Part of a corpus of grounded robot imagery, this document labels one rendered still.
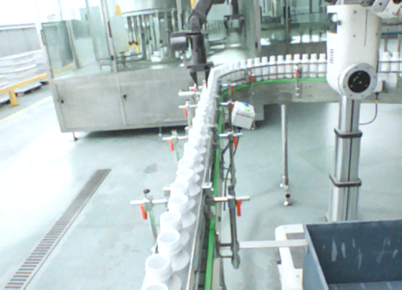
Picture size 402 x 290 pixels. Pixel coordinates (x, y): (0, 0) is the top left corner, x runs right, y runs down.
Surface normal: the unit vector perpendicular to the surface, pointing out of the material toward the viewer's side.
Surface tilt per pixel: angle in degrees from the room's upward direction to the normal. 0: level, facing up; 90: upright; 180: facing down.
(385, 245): 90
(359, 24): 90
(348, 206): 90
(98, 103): 90
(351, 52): 101
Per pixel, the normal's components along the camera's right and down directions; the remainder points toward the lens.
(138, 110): -0.07, 0.35
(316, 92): -0.37, 0.35
